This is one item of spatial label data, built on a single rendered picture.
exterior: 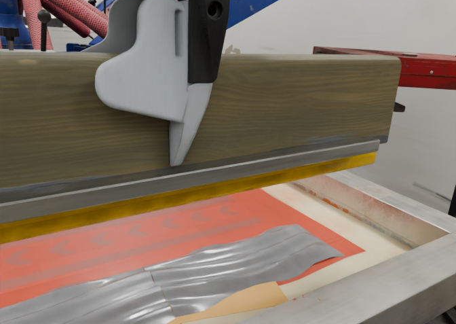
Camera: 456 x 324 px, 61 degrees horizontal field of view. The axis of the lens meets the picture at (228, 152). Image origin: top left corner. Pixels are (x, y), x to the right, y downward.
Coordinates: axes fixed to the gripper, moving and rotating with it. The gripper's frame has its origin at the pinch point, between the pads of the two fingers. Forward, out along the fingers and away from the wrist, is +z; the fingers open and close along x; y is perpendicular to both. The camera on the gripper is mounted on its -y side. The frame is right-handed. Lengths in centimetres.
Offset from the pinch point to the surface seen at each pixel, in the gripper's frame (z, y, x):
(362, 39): -5, -200, -150
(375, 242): 13.6, -23.0, 0.7
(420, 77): 4, -105, -48
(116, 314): 13.2, 3.6, -0.9
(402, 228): 12.0, -25.5, 1.8
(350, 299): 10.1, -9.4, 8.4
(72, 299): 12.9, 6.1, -3.5
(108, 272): 13.7, 2.6, -6.6
